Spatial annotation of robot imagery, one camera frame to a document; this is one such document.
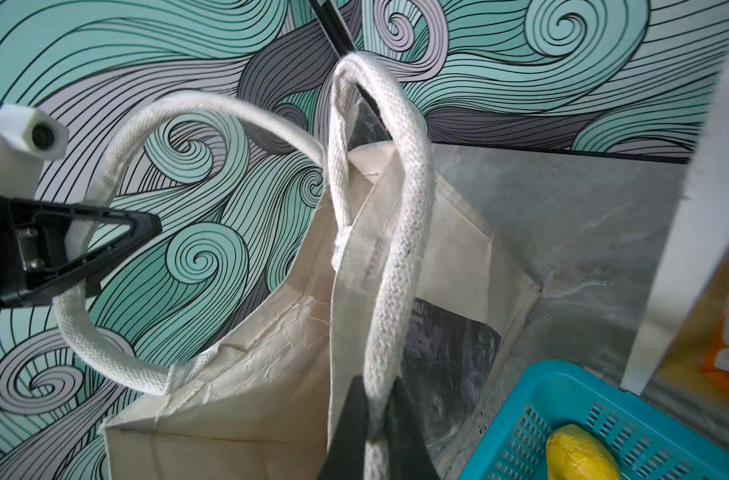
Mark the teal plastic basket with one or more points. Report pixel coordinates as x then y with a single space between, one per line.
646 443

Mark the white wooden shelf rack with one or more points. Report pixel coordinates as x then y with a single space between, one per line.
689 293

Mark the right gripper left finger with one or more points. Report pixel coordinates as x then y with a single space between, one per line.
346 455

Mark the orange candy bag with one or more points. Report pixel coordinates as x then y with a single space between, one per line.
727 324

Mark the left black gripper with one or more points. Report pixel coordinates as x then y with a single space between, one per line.
48 248

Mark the beige canvas tote bag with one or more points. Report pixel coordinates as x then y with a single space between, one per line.
391 241

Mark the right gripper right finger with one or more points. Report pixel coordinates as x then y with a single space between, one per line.
408 454

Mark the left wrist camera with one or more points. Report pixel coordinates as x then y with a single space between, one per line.
29 138

